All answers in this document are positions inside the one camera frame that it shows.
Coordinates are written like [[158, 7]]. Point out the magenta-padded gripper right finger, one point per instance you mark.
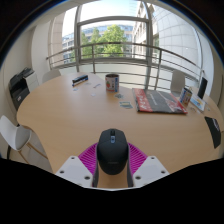
[[150, 170]]

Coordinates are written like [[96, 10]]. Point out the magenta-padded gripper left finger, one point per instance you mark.
[[74, 170]]

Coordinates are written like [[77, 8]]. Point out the black computer mouse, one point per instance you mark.
[[112, 153]]

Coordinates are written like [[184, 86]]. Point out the white chair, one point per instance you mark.
[[50, 75], [15, 135], [177, 80]]

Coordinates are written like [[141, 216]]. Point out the red and black magazine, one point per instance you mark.
[[158, 101]]

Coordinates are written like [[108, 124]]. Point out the small black box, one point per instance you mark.
[[80, 80]]

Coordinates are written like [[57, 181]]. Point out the printed white tin can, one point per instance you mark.
[[112, 84]]

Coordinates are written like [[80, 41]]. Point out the black and white printer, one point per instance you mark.
[[19, 88]]

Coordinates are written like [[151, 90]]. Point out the grey metal railing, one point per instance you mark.
[[120, 44]]

